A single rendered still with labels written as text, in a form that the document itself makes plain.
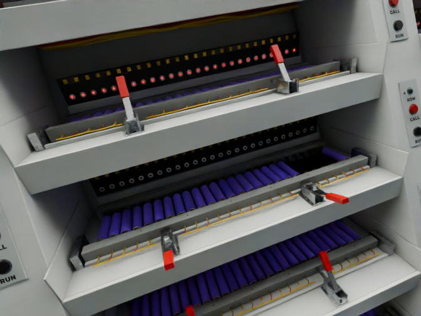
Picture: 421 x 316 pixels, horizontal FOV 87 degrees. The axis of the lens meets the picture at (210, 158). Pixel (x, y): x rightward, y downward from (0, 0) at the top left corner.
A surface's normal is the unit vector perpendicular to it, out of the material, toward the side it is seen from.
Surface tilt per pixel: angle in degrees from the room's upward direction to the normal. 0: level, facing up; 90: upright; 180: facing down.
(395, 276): 21
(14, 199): 90
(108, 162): 111
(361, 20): 90
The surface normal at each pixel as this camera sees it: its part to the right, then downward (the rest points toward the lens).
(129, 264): -0.18, -0.88
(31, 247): 0.20, 0.04
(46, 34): 0.28, 0.38
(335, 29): -0.94, 0.27
